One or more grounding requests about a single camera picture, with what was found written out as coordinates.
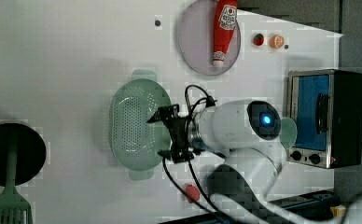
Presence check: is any mint green mug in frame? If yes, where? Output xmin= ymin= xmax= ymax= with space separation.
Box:
xmin=280 ymin=118 xmax=298 ymax=149

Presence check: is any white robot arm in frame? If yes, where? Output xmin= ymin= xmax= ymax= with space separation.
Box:
xmin=147 ymin=100 xmax=362 ymax=224

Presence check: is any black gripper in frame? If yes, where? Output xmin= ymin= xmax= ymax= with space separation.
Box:
xmin=147 ymin=105 xmax=202 ymax=163

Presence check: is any black round pan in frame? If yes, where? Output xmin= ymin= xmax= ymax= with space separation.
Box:
xmin=0 ymin=123 xmax=47 ymax=187

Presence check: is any mint green oval strainer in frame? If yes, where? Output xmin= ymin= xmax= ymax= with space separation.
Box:
xmin=109 ymin=69 xmax=171 ymax=181

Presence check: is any black silver toaster oven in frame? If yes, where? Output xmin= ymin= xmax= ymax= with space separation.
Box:
xmin=286 ymin=69 xmax=362 ymax=169

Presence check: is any red toy fruit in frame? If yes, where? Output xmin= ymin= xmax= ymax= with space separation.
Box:
xmin=185 ymin=185 xmax=201 ymax=203

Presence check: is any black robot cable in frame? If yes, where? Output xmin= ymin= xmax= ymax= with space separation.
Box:
xmin=161 ymin=84 xmax=233 ymax=224

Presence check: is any toy strawberry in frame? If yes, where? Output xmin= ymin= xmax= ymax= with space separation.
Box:
xmin=253 ymin=34 xmax=265 ymax=46

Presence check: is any mint green spatula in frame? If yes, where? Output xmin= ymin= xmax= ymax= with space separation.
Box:
xmin=0 ymin=132 xmax=33 ymax=224

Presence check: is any grey round plate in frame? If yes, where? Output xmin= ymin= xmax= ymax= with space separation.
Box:
xmin=177 ymin=0 xmax=241 ymax=76

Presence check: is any red ketchup bottle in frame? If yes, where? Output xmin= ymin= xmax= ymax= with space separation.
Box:
xmin=213 ymin=0 xmax=237 ymax=68

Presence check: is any toy orange half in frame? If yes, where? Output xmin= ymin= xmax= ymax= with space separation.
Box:
xmin=270 ymin=35 xmax=285 ymax=49

